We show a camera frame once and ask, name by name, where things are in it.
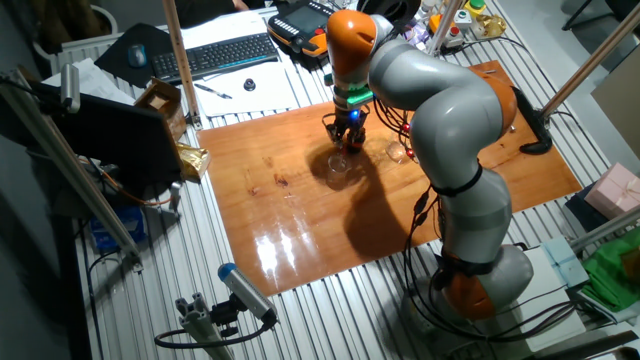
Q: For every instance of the clear tapered cup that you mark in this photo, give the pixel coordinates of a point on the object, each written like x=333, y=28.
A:
x=395, y=150

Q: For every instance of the black pen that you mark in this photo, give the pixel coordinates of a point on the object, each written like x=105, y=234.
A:
x=212, y=91

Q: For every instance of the clamped metal frame post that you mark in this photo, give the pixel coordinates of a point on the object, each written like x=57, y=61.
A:
x=590, y=62

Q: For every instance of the green flange mount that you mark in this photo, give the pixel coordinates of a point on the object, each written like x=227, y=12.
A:
x=360, y=97

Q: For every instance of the varnished wooden board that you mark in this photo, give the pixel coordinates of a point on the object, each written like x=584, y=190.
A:
x=280, y=225

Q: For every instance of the dark blue box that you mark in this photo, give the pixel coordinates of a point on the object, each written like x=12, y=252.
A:
x=582, y=210

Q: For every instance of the light blue box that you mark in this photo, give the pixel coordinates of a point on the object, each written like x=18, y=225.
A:
x=565, y=260

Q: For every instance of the beige diagonal frame bar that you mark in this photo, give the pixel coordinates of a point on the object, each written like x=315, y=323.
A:
x=75, y=170

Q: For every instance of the pink gift box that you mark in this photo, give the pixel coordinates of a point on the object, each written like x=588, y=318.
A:
x=615, y=190

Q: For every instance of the gold foil bag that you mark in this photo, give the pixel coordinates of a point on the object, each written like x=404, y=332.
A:
x=194, y=161

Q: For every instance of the black C-clamp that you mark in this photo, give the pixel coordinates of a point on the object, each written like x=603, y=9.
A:
x=537, y=135

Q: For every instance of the grey box with red button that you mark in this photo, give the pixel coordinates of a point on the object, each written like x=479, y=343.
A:
x=454, y=37

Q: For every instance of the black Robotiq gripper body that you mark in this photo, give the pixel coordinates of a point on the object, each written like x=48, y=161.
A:
x=350, y=120

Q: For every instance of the black mouse pad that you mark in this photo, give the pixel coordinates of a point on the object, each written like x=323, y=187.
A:
x=115, y=60

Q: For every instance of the person's forearm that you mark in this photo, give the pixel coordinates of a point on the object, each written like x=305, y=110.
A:
x=240, y=4

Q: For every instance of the crumpled clear plastic bag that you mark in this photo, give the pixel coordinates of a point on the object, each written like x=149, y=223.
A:
x=416, y=34

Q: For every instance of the open cardboard box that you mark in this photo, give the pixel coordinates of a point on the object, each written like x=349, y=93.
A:
x=160, y=102

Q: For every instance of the black orange teach pendant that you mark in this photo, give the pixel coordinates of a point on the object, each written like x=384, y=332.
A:
x=300, y=22

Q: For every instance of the white base box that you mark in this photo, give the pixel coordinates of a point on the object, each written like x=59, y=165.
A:
x=545, y=280

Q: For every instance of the aluminium profile bar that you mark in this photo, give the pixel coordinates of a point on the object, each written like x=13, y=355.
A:
x=605, y=227

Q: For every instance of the grey box with teal button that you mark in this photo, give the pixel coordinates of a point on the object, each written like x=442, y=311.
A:
x=462, y=19

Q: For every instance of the aluminium profile bracket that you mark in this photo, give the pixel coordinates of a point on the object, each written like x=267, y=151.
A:
x=200, y=325

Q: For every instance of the yellow box with green button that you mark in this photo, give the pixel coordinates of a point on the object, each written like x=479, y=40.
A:
x=475, y=9

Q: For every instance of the white radiator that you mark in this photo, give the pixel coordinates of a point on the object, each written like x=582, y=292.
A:
x=85, y=50

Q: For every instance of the beige cardboard panel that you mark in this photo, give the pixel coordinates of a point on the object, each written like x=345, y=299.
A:
x=620, y=110

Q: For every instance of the clear graduated glass beaker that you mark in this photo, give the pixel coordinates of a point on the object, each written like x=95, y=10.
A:
x=339, y=175

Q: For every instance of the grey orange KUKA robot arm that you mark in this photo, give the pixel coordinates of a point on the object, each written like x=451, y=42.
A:
x=450, y=115

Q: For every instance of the blue grey computer mouse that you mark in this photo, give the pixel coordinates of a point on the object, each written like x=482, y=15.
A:
x=137, y=55

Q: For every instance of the grey depth camera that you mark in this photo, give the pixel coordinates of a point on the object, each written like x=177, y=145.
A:
x=70, y=87

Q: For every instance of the black flat monitor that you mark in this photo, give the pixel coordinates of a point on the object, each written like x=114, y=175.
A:
x=115, y=140

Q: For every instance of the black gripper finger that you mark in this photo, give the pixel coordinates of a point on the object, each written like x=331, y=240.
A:
x=334, y=134
x=348, y=139

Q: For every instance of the black office chair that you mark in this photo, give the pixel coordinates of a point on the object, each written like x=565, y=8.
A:
x=615, y=7

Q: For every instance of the black computer keyboard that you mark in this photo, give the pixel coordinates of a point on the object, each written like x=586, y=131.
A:
x=215, y=55

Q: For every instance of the green cloth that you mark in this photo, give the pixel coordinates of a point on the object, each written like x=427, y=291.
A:
x=612, y=270

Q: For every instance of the crumpled gold wrapper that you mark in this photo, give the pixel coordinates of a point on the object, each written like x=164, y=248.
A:
x=491, y=26

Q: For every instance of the wooden frame post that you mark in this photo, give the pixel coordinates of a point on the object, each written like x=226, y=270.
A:
x=180, y=55

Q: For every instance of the aluminium profile post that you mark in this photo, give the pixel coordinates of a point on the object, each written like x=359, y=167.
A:
x=445, y=25

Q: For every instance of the black bottle cap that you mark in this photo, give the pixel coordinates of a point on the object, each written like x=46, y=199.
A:
x=249, y=84

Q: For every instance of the white paper stack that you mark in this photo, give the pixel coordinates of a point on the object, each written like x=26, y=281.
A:
x=95, y=82
x=225, y=27

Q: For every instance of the small orange yellow box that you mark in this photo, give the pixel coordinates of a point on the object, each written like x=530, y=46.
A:
x=436, y=22

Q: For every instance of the black round spool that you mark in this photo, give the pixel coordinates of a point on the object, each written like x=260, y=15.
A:
x=395, y=7

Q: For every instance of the white printed paper sheet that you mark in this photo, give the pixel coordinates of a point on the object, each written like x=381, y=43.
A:
x=260, y=100

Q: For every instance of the grey camera with blue cap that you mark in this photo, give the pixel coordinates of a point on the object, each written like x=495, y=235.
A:
x=245, y=290

